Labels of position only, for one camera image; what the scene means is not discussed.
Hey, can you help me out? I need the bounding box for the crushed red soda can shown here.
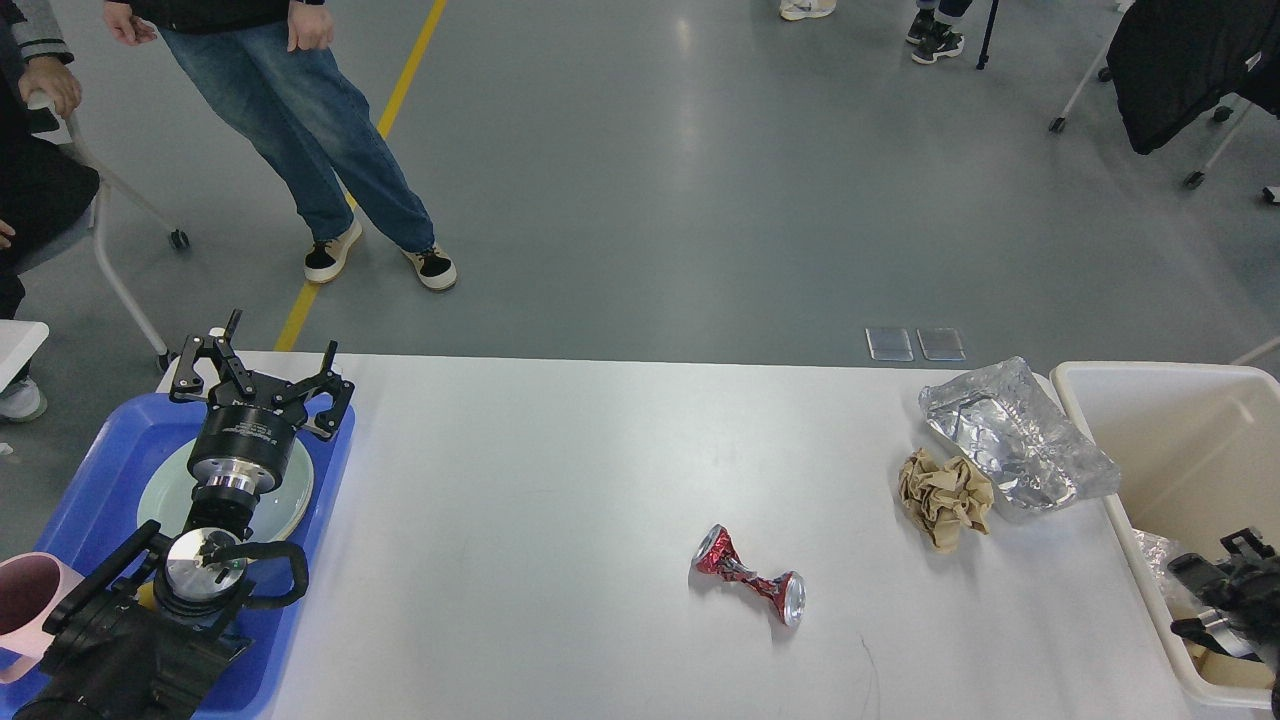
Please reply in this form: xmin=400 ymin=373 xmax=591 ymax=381
xmin=692 ymin=524 xmax=806 ymax=629

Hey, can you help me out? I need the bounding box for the seated person in black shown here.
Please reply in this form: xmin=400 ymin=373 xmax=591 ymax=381
xmin=0 ymin=0 xmax=104 ymax=423

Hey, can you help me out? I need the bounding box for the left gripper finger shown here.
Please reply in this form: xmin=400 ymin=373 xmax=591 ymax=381
xmin=270 ymin=341 xmax=355 ymax=442
xmin=169 ymin=309 xmax=257 ymax=406

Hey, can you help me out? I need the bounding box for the green ceramic plate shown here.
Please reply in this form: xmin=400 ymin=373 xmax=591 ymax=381
xmin=134 ymin=439 xmax=314 ymax=542

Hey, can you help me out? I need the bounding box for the large foil tray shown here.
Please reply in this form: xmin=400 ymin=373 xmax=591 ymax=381
xmin=1132 ymin=529 xmax=1204 ymax=619

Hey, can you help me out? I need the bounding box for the pink ceramic mug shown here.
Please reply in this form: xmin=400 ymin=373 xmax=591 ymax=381
xmin=1 ymin=552 xmax=84 ymax=685

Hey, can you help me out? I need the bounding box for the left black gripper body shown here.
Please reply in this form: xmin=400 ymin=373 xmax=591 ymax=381
xmin=188 ymin=402 xmax=306 ymax=493

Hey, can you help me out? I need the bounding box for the chair with black jacket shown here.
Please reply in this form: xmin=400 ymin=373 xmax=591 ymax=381
xmin=1048 ymin=1 xmax=1277 ymax=191

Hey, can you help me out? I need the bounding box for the small foil sheet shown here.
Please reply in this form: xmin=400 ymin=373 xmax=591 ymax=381
xmin=918 ymin=357 xmax=1123 ymax=523

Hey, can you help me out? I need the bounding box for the crumpled brown paper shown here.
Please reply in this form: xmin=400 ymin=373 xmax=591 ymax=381
xmin=899 ymin=448 xmax=995 ymax=553

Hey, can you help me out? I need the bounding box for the white side table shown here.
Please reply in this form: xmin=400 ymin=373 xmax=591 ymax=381
xmin=1 ymin=319 xmax=50 ymax=391

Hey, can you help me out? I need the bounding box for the person in black sneakers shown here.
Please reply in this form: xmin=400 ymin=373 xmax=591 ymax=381
xmin=778 ymin=0 xmax=966 ymax=67

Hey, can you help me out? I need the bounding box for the blue plastic tray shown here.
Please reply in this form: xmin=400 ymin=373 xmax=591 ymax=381
xmin=35 ymin=395 xmax=356 ymax=719

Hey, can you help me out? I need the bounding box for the beige plastic bin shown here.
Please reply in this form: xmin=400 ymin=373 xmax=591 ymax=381
xmin=1050 ymin=361 xmax=1279 ymax=714

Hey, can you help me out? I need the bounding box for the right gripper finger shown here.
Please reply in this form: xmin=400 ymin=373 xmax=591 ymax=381
xmin=1169 ymin=528 xmax=1276 ymax=609
xmin=1170 ymin=610 xmax=1261 ymax=661

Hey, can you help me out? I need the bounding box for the white office chair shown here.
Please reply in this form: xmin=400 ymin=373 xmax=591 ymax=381
xmin=20 ymin=90 xmax=193 ymax=373

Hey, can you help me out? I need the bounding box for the teal ceramic mug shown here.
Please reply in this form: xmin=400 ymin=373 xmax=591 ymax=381
xmin=136 ymin=582 xmax=157 ymax=611

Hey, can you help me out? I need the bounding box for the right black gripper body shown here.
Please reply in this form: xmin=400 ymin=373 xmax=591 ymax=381
xmin=1219 ymin=556 xmax=1279 ymax=666

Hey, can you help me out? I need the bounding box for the person in blue jeans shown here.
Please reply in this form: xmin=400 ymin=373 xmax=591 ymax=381
xmin=102 ymin=1 xmax=458 ymax=291

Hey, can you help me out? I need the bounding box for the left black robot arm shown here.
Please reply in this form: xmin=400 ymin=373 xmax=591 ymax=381
xmin=15 ymin=311 xmax=355 ymax=719

